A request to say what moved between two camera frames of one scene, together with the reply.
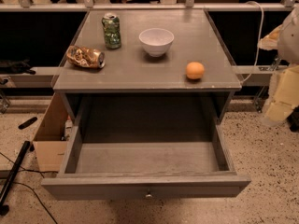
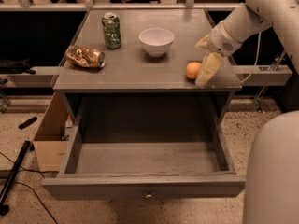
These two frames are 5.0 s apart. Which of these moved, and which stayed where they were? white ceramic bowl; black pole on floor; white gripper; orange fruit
Moved: white gripper
Stayed: black pole on floor; orange fruit; white ceramic bowl
